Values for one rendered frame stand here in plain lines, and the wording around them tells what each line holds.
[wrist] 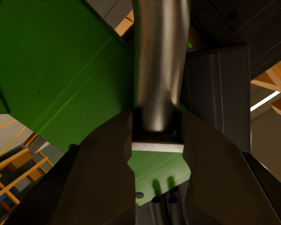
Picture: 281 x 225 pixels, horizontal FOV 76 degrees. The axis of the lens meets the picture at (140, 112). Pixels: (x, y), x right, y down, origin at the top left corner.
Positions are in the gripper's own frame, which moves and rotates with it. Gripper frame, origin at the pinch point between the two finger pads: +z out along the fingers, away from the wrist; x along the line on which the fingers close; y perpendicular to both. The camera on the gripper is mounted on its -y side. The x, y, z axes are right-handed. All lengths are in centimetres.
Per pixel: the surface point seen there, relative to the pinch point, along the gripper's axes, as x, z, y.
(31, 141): -21.4, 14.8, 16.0
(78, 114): -6.4, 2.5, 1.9
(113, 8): -12, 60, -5
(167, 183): 1.9, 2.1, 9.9
